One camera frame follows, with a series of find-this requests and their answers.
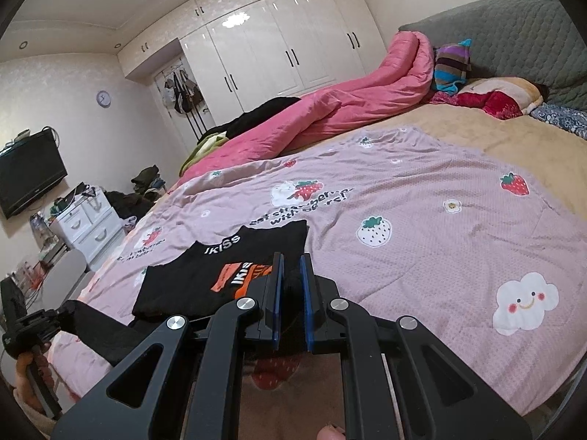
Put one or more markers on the round wall clock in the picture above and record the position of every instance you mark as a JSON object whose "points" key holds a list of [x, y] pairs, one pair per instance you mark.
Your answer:
{"points": [[103, 99]]}

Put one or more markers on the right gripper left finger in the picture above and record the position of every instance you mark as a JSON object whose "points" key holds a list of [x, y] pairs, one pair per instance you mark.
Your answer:
{"points": [[184, 380]]}

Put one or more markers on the white wardrobe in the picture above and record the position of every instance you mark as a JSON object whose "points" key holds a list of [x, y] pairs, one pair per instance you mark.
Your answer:
{"points": [[242, 53]]}

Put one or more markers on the white drawer cabinet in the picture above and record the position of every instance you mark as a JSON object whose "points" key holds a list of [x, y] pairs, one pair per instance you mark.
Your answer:
{"points": [[90, 225]]}

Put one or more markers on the black clothes on bed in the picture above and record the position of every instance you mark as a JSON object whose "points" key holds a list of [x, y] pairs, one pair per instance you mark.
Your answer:
{"points": [[251, 119]]}

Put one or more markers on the pink quilt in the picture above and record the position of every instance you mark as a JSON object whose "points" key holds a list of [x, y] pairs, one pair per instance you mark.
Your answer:
{"points": [[400, 83]]}

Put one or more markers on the left hand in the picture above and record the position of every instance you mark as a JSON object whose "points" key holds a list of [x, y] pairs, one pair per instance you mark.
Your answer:
{"points": [[25, 391]]}

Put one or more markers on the dark clothes pile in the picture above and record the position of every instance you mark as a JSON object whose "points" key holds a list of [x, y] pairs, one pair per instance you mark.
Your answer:
{"points": [[146, 191]]}

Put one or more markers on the hanging bags on door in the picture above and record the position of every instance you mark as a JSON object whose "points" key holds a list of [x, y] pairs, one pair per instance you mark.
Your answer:
{"points": [[183, 92]]}

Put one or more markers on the striped colourful pillow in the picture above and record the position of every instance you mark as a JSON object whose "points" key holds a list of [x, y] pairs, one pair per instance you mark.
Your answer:
{"points": [[452, 65]]}

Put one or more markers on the pink strawberry bed sheet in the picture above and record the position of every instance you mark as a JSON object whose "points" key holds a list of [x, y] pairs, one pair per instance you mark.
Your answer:
{"points": [[404, 224]]}

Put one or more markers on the black IKISS sweater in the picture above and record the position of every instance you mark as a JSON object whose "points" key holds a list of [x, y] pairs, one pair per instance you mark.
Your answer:
{"points": [[200, 281]]}

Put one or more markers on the beige bed sheet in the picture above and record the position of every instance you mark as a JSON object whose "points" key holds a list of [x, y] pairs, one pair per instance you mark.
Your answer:
{"points": [[557, 159]]}

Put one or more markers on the black television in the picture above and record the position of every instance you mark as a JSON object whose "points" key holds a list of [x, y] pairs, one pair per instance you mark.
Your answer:
{"points": [[29, 168]]}

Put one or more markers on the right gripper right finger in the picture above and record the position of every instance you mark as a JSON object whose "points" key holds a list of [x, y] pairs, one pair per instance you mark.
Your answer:
{"points": [[399, 380]]}

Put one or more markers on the grey chair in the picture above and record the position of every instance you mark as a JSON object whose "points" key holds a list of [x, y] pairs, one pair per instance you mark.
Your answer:
{"points": [[66, 279]]}

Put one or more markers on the grey quilted headboard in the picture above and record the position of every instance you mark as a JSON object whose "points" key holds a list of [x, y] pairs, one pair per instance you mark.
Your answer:
{"points": [[533, 39]]}

